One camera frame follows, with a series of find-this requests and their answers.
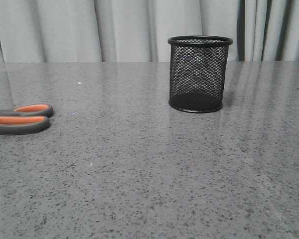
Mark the grey orange-handled scissors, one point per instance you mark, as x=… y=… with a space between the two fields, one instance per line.
x=26 y=119

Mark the black mesh pen bucket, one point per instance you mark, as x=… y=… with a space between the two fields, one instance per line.
x=197 y=72

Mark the grey pleated curtain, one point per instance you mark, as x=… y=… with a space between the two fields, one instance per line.
x=138 y=30

